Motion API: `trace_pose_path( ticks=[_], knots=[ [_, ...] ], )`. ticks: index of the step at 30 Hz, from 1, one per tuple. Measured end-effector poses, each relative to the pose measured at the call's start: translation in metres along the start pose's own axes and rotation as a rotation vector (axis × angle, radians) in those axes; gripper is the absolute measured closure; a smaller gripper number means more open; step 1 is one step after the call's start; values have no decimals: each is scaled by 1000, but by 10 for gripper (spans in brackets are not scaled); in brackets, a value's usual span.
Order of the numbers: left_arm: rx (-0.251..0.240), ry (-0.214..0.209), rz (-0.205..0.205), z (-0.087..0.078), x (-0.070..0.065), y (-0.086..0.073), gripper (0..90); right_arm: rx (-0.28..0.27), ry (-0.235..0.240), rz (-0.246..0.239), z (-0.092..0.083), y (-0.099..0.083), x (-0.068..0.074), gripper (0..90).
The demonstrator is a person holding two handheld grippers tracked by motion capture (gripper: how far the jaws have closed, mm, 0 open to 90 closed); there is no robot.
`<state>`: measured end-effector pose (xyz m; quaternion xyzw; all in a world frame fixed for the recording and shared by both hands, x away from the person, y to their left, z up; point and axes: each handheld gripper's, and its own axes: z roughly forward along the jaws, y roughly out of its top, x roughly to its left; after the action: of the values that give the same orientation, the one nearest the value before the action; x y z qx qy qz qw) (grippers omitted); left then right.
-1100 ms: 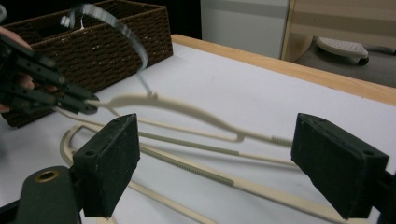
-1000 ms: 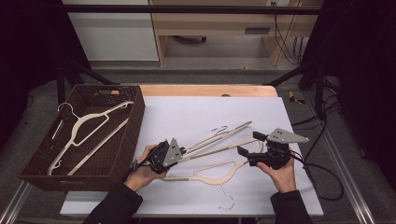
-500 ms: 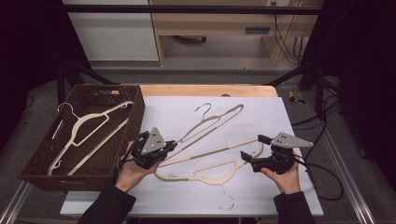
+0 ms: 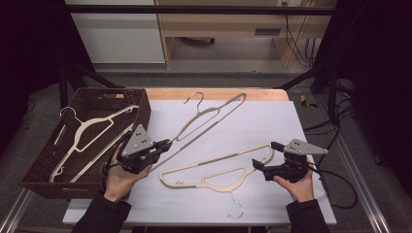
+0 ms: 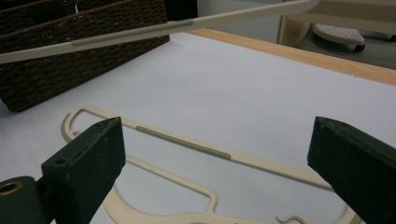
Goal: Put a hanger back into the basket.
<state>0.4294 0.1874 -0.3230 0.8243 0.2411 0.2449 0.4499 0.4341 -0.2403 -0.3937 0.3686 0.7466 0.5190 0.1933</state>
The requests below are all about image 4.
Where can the light wooden desk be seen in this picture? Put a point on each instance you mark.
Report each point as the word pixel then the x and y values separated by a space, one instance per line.
pixel 226 24

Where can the beige plastic clothes hanger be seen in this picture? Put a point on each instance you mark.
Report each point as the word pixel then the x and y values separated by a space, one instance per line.
pixel 97 120
pixel 217 187
pixel 212 111

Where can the brown woven basket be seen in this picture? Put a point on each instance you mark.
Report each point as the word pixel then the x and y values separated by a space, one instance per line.
pixel 45 161

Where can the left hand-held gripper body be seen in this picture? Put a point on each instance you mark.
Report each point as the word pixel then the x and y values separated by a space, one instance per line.
pixel 137 142

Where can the black metal crossbar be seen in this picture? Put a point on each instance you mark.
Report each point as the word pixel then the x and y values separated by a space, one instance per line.
pixel 194 9

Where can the person's right hand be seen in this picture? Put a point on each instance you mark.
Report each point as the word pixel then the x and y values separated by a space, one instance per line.
pixel 299 190

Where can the aluminium rail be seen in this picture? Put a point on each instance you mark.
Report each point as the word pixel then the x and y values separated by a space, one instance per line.
pixel 14 212
pixel 366 197

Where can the yellow and black tool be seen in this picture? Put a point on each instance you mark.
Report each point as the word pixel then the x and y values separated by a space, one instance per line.
pixel 306 103

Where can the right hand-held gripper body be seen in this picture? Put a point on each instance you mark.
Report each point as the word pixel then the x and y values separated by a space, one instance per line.
pixel 302 147

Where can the black metal stand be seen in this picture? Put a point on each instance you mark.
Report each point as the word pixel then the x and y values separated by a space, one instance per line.
pixel 332 90
pixel 63 87

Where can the person's left hand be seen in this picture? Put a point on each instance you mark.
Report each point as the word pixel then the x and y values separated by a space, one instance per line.
pixel 121 181

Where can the white cabinet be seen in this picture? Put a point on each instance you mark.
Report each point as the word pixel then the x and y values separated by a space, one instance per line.
pixel 120 39

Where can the white table mat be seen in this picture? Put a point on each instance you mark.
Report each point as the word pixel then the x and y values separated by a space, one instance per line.
pixel 259 123

